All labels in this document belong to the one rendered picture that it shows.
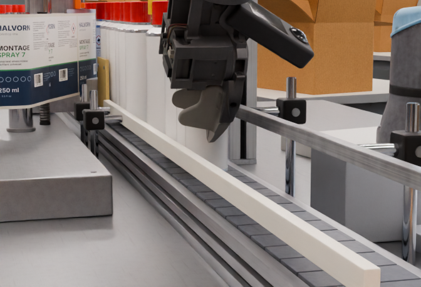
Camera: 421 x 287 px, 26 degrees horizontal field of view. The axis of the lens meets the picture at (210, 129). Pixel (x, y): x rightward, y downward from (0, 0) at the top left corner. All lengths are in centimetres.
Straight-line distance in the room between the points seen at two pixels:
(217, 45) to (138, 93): 52
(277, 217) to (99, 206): 40
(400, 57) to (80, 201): 63
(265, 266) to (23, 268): 27
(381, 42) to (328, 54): 293
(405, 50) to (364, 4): 174
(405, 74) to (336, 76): 168
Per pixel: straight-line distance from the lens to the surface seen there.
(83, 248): 96
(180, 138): 113
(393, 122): 150
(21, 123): 147
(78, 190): 109
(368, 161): 73
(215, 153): 107
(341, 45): 316
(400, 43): 149
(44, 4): 171
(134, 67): 145
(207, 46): 94
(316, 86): 311
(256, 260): 74
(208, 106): 100
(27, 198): 108
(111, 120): 141
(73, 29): 165
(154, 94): 128
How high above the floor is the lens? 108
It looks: 8 degrees down
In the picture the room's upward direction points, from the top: straight up
